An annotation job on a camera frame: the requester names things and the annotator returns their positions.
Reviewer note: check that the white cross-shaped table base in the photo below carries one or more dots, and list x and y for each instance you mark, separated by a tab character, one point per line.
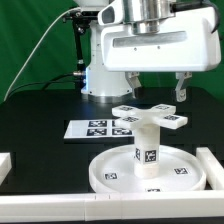
162	115

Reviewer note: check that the white front fence rail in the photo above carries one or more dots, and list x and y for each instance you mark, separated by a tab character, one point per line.
91	207

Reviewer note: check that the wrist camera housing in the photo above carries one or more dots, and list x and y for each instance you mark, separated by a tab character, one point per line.
112	14

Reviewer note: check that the white left fence rail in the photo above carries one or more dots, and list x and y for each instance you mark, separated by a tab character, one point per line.
5	165

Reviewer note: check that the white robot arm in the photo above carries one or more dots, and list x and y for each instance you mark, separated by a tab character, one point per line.
145	16

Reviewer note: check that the white fence rail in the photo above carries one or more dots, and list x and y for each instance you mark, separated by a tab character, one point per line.
212	167
5	165
91	207

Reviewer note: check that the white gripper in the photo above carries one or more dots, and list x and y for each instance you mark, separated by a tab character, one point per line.
185	43

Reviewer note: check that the black camera on stand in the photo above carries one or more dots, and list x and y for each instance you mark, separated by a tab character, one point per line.
80	22

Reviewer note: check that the white fiducial marker sheet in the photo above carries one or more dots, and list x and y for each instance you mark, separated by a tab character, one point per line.
101	128

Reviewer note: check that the white round table top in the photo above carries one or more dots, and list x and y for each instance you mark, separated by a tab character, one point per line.
125	169

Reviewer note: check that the white right fence rail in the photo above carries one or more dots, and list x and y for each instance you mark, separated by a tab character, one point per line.
212	167

